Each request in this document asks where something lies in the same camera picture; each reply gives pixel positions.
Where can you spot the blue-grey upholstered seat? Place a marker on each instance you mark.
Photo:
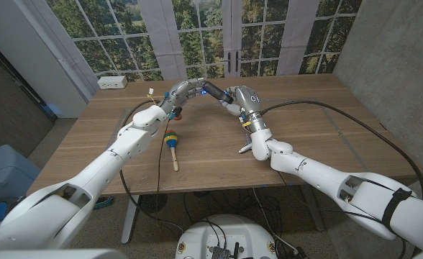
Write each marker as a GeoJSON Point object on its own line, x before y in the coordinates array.
{"type": "Point", "coordinates": [3, 172]}

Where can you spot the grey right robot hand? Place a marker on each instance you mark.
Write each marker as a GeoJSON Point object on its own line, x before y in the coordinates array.
{"type": "Point", "coordinates": [249, 104]}

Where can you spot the grey table leg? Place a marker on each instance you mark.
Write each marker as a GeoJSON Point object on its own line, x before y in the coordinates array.
{"type": "Point", "coordinates": [314, 212]}

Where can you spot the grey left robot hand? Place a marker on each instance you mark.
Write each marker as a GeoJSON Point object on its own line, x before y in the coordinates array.
{"type": "Point", "coordinates": [179, 93]}

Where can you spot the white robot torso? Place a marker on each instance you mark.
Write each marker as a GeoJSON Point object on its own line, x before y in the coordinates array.
{"type": "Point", "coordinates": [226, 234]}

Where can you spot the white power strip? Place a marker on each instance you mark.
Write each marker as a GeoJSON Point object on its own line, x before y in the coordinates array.
{"type": "Point", "coordinates": [112, 82]}

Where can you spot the white table leg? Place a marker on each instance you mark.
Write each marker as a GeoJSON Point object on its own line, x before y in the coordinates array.
{"type": "Point", "coordinates": [128, 223]}

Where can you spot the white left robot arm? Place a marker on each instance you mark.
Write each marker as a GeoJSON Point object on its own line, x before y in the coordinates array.
{"type": "Point", "coordinates": [89, 180]}

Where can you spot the colourful wooden maraca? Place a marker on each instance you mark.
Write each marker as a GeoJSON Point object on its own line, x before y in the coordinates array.
{"type": "Point", "coordinates": [171, 139]}

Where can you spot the black TV remote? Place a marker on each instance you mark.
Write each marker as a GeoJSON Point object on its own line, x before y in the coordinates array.
{"type": "Point", "coordinates": [217, 91]}

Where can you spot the printed window backdrop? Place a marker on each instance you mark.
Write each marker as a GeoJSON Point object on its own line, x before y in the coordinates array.
{"type": "Point", "coordinates": [204, 36]}

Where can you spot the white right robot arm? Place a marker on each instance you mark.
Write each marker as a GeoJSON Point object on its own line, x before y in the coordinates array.
{"type": "Point", "coordinates": [341, 180]}

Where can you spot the round black floor fan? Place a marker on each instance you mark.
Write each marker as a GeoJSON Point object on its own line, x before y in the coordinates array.
{"type": "Point", "coordinates": [153, 203]}

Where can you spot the white toy airplane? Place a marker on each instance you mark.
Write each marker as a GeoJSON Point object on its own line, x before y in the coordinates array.
{"type": "Point", "coordinates": [244, 148]}

